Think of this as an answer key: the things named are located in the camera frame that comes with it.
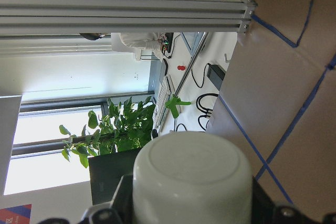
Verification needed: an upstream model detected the green potted plant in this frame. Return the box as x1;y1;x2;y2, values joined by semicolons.
59;97;155;168

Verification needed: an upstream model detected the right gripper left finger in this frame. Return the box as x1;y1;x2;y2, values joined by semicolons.
83;175;133;223

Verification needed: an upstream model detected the green handled grabber tool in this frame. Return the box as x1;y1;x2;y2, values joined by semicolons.
164;0;239;118

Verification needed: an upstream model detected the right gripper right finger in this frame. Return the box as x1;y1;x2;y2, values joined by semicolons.
251;177;335;224

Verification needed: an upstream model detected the aluminium frame post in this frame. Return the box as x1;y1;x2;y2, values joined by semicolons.
1;0;256;36

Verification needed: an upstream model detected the white plastic cup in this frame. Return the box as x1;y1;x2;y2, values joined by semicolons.
132;131;253;223

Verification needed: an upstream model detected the white keyboard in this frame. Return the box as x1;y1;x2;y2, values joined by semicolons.
152;74;175;131

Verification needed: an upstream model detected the black power adapter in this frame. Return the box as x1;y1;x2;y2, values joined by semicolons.
207;64;226;90

